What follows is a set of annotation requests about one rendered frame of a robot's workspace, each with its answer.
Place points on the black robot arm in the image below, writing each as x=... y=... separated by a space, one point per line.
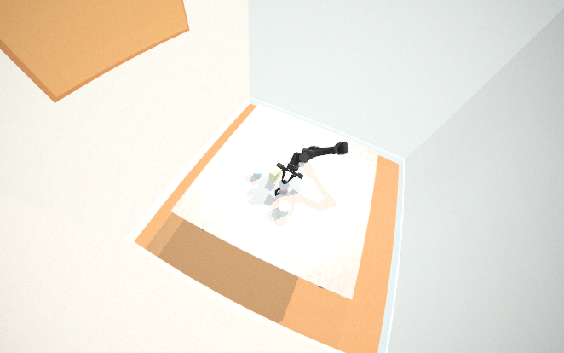
x=307 y=154

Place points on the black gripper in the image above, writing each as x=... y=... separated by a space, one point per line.
x=284 y=169

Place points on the glass french press with black handle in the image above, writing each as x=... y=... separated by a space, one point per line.
x=283 y=188

